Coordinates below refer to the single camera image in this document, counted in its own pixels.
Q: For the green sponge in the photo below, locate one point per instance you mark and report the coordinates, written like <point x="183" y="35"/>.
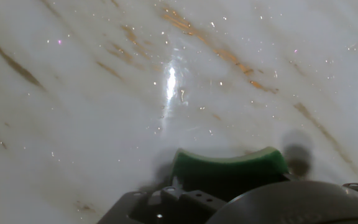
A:
<point x="228" y="174"/>

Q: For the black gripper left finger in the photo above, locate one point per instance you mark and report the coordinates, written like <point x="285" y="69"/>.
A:
<point x="172" y="208"/>

